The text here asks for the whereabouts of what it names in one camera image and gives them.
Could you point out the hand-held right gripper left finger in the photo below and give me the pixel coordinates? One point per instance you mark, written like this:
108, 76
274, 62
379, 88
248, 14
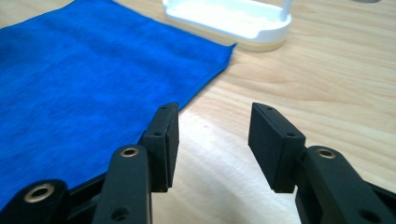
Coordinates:
162, 149

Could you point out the dark round object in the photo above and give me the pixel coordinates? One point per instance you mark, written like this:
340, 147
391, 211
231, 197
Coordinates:
366, 1

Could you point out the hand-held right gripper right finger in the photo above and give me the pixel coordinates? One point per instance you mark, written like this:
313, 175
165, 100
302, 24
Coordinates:
277, 152

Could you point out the white plastic rack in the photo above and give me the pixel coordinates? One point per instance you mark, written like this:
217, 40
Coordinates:
236, 21

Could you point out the blue cloth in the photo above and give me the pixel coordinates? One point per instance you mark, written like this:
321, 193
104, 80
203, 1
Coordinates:
93, 93

